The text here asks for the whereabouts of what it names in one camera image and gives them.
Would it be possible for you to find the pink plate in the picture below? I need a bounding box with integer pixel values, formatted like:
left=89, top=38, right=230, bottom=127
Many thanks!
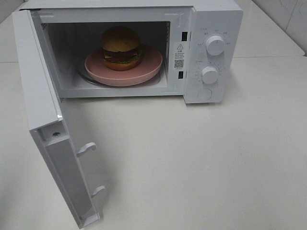
left=84, top=46, right=163, bottom=87

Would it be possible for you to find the white round door button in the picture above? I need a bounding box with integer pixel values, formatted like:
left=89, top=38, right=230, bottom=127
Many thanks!
left=198, top=89, right=213, bottom=101

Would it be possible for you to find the burger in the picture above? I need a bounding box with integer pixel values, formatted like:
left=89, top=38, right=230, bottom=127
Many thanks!
left=101, top=26, right=142, bottom=71

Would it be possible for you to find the white microwave door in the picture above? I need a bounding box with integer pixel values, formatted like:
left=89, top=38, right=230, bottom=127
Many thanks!
left=12, top=10, right=105, bottom=228

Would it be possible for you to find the white lower microwave knob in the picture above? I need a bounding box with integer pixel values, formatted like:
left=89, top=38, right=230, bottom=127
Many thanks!
left=201, top=66, right=219, bottom=84

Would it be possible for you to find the white microwave knob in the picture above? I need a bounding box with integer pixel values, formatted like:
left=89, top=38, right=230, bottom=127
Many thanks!
left=201, top=66, right=219, bottom=84
left=205, top=35, right=225, bottom=56

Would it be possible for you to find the glass microwave turntable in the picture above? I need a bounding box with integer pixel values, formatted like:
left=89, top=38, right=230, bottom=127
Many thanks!
left=72, top=62, right=167, bottom=88

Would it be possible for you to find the white microwave oven body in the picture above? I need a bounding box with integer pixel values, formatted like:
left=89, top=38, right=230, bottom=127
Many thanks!
left=18, top=0, right=243, bottom=104

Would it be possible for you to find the white upper microwave knob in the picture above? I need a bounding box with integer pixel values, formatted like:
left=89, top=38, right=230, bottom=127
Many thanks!
left=205, top=35, right=225, bottom=56

